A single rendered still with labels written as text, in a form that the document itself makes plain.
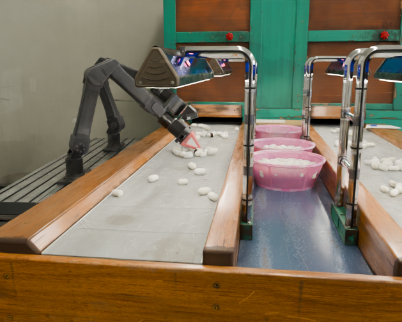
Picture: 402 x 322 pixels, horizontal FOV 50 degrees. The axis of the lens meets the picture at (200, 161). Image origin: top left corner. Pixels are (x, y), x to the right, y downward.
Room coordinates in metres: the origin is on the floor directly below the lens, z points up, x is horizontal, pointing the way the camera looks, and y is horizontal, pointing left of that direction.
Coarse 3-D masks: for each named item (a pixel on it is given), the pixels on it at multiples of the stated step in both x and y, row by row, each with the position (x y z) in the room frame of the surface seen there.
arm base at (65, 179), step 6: (66, 162) 1.52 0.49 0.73; (72, 162) 1.52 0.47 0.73; (78, 162) 1.53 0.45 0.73; (66, 168) 1.53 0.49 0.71; (72, 168) 1.52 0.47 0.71; (78, 168) 1.52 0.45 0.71; (66, 174) 1.52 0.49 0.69; (72, 174) 1.52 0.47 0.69; (78, 174) 1.52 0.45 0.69; (84, 174) 1.55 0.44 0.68; (60, 180) 1.47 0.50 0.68; (66, 180) 1.47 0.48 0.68; (72, 180) 1.47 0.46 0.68
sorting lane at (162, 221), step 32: (192, 128) 2.35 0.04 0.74; (224, 128) 2.35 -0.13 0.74; (160, 160) 1.53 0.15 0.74; (192, 160) 1.53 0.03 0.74; (224, 160) 1.53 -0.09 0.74; (128, 192) 1.12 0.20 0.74; (160, 192) 1.12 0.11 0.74; (192, 192) 1.12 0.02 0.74; (96, 224) 0.88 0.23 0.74; (128, 224) 0.88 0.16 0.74; (160, 224) 0.88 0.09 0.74; (192, 224) 0.88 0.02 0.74; (96, 256) 0.72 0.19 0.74; (128, 256) 0.72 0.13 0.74; (160, 256) 0.72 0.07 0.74; (192, 256) 0.72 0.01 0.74
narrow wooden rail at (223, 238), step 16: (240, 128) 2.18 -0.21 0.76; (240, 144) 1.72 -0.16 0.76; (240, 160) 1.41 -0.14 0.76; (240, 176) 1.20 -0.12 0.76; (224, 192) 1.04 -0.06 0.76; (240, 192) 1.04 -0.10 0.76; (224, 208) 0.91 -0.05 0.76; (240, 208) 0.97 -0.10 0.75; (224, 224) 0.81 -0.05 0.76; (208, 240) 0.73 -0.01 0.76; (224, 240) 0.73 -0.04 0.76; (208, 256) 0.69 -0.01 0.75; (224, 256) 0.69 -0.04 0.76
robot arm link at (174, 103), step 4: (172, 96) 1.71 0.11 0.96; (176, 96) 1.70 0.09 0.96; (168, 100) 1.71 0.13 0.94; (172, 100) 1.70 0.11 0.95; (176, 100) 1.70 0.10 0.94; (180, 100) 1.70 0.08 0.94; (156, 104) 1.65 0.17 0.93; (164, 104) 1.71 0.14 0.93; (168, 104) 1.68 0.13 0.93; (172, 104) 1.70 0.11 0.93; (176, 104) 1.70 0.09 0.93; (180, 104) 1.70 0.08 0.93; (184, 104) 1.71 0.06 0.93; (152, 108) 1.64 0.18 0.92; (156, 108) 1.64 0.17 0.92; (160, 108) 1.65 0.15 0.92; (164, 108) 1.67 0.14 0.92; (172, 108) 1.69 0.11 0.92; (176, 108) 1.69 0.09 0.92; (180, 108) 1.70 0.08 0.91; (184, 108) 1.72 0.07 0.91; (156, 112) 1.64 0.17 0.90; (160, 112) 1.65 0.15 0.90; (176, 112) 1.69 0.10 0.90; (180, 112) 1.71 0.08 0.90; (160, 116) 1.65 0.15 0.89; (176, 116) 1.72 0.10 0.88
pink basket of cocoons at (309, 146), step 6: (264, 138) 1.84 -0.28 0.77; (270, 138) 1.85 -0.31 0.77; (276, 138) 1.85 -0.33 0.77; (282, 138) 1.85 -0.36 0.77; (288, 138) 1.84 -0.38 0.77; (258, 144) 1.81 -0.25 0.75; (264, 144) 1.83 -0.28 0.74; (282, 144) 1.84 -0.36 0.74; (288, 144) 1.84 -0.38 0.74; (300, 144) 1.80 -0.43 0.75; (306, 144) 1.78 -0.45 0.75; (312, 144) 1.73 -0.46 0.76; (258, 150) 1.66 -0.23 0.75; (300, 150) 1.61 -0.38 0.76; (306, 150) 1.63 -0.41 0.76; (312, 150) 1.68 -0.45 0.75; (294, 156) 1.61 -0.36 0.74
